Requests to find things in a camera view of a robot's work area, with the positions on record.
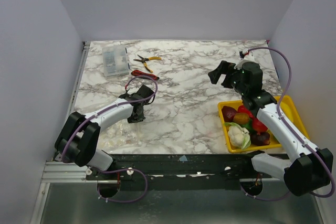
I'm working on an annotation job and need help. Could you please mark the orange brown toy mango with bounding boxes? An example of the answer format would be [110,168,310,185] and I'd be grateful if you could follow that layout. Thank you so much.
[233,113,250,125]

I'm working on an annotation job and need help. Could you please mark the clear zip top bag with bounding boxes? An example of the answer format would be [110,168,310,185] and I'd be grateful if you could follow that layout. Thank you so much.
[98,120,142,152]

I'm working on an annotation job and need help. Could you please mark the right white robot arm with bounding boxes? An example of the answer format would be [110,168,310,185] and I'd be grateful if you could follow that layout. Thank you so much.
[208,61,335,198]

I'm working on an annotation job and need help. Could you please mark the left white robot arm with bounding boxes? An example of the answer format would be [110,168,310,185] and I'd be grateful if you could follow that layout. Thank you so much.
[55,84,155,179]

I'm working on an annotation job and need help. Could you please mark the dark red toy fruit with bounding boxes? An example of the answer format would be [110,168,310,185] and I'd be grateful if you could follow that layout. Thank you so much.
[222,106,237,122]

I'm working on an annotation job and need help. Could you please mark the yellow plastic tray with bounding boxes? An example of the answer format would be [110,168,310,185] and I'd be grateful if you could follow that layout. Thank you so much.
[217,95,310,153]

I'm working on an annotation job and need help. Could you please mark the clear plastic parts box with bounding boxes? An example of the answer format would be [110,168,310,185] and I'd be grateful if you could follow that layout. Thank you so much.
[102,45,130,77]

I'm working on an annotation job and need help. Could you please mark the white toy cauliflower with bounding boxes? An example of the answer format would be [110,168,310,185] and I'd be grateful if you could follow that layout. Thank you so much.
[228,125,251,150]

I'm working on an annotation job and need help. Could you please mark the dark maroon toy beet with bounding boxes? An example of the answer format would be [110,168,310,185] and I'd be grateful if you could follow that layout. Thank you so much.
[250,132,270,146]

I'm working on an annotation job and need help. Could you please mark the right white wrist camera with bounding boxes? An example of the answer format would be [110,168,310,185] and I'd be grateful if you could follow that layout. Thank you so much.
[234,49,256,69]

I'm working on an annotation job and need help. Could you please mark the yellow handled pliers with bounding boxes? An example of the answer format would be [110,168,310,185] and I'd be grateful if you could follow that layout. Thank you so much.
[134,55,162,73]

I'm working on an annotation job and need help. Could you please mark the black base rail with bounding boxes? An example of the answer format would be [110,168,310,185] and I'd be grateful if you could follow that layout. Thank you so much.
[86,153,289,190]

